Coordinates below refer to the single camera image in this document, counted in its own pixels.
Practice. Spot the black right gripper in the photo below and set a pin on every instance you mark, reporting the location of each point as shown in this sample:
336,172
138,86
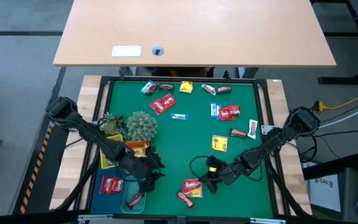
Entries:
230,174

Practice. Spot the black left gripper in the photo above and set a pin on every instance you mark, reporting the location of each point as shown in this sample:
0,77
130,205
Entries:
135,169

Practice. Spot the red Skittles bag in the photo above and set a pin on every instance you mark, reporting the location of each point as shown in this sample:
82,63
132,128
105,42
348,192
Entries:
192,186
157,106
117,185
106,185
234,109
225,114
168,101

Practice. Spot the yellow candy bag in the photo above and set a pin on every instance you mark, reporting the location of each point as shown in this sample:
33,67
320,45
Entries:
195,196
139,151
186,87
219,143

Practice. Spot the blue and white candy bar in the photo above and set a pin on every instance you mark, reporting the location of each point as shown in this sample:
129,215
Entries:
218,109
145,86
178,116
213,110

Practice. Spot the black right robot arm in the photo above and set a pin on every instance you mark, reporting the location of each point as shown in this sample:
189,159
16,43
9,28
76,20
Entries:
275,140

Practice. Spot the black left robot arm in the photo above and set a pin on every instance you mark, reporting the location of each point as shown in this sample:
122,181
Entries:
89,130

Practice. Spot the white PayDay candy bar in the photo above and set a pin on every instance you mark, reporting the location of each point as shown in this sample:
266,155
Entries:
252,128
208,89

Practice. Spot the orange plastic basket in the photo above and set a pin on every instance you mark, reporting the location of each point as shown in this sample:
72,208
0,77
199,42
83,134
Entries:
135,143

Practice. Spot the teal plastic tray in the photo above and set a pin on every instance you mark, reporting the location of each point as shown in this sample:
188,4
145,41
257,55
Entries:
138,210

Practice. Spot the green table mat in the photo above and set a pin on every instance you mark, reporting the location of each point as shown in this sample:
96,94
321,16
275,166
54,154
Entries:
182,140

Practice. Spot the pale green potted succulent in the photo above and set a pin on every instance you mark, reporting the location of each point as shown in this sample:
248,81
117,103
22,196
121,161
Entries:
141,126

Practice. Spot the yellow plastic basket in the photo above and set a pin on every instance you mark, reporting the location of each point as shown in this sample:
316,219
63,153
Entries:
104,160

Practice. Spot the dark blue plastic tray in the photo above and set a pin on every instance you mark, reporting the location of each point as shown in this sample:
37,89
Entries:
104,202

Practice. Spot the dark green spiky plant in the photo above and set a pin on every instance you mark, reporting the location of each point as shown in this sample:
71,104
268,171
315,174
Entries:
114,123

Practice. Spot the white labelled box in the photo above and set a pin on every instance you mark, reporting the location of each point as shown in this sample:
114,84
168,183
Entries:
323,186

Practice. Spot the black hazard striped ramp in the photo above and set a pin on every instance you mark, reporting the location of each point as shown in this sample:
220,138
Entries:
36,168

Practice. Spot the white desk cover plate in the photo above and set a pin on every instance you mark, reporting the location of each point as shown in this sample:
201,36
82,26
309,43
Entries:
126,51

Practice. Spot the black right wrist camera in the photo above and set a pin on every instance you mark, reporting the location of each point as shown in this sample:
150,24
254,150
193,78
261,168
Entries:
213,163

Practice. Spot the silver metal bracket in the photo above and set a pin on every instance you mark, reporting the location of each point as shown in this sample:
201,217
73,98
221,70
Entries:
267,221
93,217
267,128

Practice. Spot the black metal table frame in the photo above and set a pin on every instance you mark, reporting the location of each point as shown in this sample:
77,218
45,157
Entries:
182,78

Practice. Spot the black desk leg frame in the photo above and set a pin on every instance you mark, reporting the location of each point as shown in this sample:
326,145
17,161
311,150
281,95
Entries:
346,62

